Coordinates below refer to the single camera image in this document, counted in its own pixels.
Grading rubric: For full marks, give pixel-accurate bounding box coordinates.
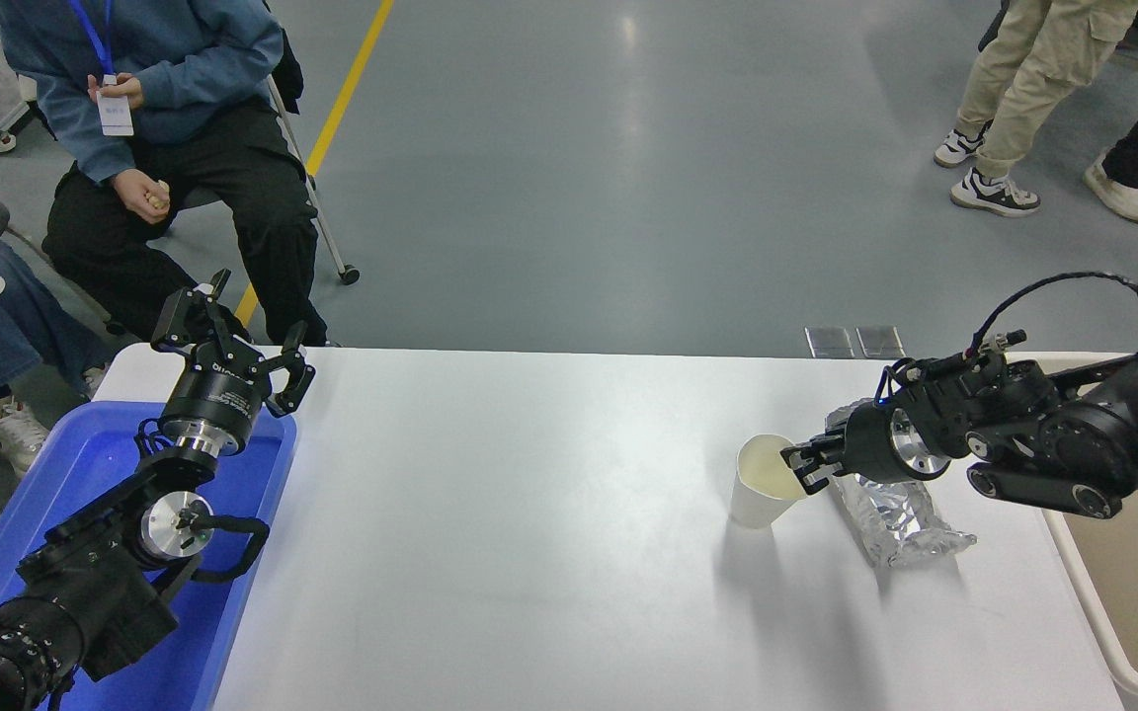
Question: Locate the black jacket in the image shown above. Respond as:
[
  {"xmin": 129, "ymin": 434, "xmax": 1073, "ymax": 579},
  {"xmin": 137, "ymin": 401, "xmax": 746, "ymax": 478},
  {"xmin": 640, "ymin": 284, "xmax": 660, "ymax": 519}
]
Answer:
[{"xmin": 268, "ymin": 30, "xmax": 305, "ymax": 115}]

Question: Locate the silver foil bundle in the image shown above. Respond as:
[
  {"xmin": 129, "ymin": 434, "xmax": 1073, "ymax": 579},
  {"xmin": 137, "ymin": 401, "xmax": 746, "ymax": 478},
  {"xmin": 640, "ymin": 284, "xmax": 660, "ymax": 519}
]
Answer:
[{"xmin": 823, "ymin": 398, "xmax": 978, "ymax": 570}]

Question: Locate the person's left hand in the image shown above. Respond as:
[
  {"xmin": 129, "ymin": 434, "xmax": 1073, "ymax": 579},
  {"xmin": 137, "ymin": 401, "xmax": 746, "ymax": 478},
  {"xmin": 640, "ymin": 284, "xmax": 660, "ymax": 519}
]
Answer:
[{"xmin": 87, "ymin": 72, "xmax": 146, "ymax": 110}]

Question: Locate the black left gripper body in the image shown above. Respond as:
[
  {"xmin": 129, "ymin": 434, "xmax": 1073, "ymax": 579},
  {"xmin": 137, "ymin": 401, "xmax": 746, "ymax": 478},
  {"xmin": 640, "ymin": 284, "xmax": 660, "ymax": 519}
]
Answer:
[{"xmin": 162, "ymin": 355, "xmax": 270, "ymax": 445}]

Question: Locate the blue plastic tray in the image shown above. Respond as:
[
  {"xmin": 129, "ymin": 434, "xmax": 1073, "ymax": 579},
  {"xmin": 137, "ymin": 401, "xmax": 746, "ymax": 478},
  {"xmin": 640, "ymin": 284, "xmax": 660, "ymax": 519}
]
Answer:
[{"xmin": 0, "ymin": 400, "xmax": 299, "ymax": 711}]

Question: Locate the white paper cup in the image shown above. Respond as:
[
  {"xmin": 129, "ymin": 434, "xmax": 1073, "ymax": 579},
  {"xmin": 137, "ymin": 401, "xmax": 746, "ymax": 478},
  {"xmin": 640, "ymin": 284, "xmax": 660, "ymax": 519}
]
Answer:
[{"xmin": 729, "ymin": 434, "xmax": 812, "ymax": 529}]

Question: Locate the person's right hand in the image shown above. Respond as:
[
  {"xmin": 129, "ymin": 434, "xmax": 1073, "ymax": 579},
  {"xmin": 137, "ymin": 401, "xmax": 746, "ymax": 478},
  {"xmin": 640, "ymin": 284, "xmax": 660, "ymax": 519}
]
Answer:
[{"xmin": 113, "ymin": 167, "xmax": 174, "ymax": 223}]

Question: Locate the silver floor plate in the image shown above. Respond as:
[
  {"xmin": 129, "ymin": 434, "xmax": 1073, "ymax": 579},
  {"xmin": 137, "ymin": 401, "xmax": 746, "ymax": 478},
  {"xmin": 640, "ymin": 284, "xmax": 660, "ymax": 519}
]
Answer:
[
  {"xmin": 805, "ymin": 326, "xmax": 855, "ymax": 359},
  {"xmin": 855, "ymin": 326, "xmax": 907, "ymax": 359}
]

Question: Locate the grey chair white frame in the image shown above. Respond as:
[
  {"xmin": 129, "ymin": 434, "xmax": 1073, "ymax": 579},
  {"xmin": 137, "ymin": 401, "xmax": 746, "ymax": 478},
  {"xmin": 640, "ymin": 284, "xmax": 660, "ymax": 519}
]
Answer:
[{"xmin": 268, "ymin": 74, "xmax": 361, "ymax": 287}]

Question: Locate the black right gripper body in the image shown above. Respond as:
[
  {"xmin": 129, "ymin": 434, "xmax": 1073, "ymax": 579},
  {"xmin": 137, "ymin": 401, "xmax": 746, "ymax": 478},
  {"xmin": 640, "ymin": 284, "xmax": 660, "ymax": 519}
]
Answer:
[{"xmin": 841, "ymin": 402, "xmax": 902, "ymax": 486}]

